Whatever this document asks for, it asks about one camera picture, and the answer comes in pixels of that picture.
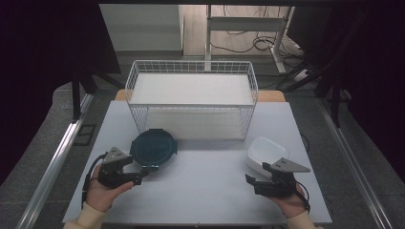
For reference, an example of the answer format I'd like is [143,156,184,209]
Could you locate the person's left hand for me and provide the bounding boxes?
[85,164,135,214]

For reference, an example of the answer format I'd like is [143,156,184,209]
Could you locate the aluminium rail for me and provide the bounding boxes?
[15,94,95,229]
[318,94,394,229]

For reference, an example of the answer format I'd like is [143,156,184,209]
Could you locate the white cabinet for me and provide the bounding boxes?
[98,4,184,52]

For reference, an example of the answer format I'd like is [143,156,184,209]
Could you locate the black floor cables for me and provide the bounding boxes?
[209,4,307,61]

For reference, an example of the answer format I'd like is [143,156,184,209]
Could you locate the black stand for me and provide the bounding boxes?
[71,63,125,123]
[276,9,372,128]

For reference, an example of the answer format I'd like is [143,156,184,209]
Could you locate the white wire rack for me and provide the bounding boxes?
[124,59,259,142]

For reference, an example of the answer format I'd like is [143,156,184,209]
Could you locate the right hand-held gripper cable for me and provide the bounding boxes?
[294,180,311,213]

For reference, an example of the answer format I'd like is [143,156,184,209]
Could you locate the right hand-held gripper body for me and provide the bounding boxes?
[254,156,311,198]

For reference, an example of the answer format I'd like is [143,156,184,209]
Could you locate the dark curtain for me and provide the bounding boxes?
[0,0,122,185]
[286,0,405,175]

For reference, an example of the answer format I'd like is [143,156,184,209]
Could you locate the left hand-held gripper cable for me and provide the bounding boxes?
[81,152,108,209]

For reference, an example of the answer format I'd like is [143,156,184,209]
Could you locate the white rectangular container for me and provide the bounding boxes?
[245,136,290,179]

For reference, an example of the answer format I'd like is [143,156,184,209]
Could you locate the hand-held gripper cable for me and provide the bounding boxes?
[81,152,108,209]
[294,180,311,213]

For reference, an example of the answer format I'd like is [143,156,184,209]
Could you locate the white metal desk frame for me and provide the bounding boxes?
[204,4,295,74]

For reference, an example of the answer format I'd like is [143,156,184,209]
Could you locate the person's right hand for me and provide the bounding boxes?
[266,185,309,219]

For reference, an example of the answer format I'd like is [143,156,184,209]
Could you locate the round container with dark lid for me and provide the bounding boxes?
[129,128,179,173]

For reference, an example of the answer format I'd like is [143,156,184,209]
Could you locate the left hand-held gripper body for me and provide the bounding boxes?
[96,146,128,189]

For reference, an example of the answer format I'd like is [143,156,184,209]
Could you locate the wooden table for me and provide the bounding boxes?
[114,89,287,103]

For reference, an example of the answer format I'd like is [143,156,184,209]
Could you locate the white power strip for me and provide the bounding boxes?
[292,68,311,82]

